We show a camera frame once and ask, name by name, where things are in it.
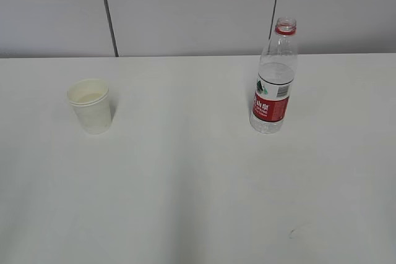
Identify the clear red-label water bottle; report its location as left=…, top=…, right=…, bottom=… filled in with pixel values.
left=250, top=17, right=298, bottom=134

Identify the white paper cup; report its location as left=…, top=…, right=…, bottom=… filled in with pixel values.
left=67, top=79, right=112, bottom=135

